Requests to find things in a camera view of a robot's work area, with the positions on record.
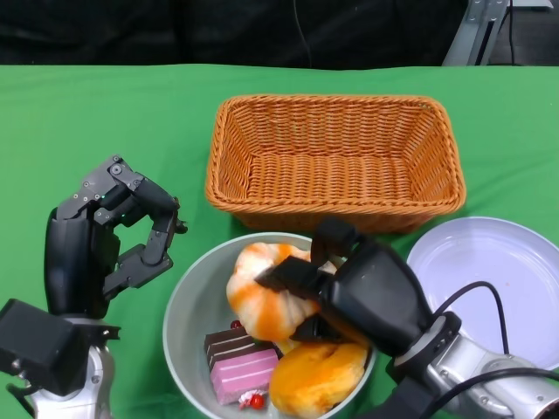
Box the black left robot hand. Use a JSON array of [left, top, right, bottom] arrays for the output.
[[43, 155, 189, 319]]

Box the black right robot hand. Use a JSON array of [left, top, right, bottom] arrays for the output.
[[254, 216, 438, 357]]

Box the orange ring doughnut bread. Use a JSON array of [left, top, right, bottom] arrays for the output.
[[268, 338, 370, 416]]

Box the white orange striped bun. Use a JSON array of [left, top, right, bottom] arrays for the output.
[[225, 242, 346, 342]]

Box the grey-green round bowl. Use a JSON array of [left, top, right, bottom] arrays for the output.
[[162, 230, 377, 419]]

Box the white round plate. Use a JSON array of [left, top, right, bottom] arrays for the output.
[[406, 216, 559, 372]]

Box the orange wicker basket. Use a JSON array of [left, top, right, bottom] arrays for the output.
[[204, 94, 466, 236]]

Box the brown pink layered cake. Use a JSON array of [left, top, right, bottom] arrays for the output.
[[204, 320, 281, 411]]

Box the green tablecloth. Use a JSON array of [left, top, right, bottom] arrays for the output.
[[0, 64, 559, 419]]

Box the black backdrop cloth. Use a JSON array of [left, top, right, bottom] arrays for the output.
[[0, 0, 469, 70]]

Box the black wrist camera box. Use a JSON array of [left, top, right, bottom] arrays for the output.
[[0, 299, 87, 398]]

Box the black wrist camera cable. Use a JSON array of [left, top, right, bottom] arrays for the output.
[[410, 281, 559, 419]]

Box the grey metal stand frame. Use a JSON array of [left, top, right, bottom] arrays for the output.
[[441, 0, 554, 68]]

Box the thin black cable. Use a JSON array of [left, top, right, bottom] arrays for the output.
[[506, 0, 518, 66]]

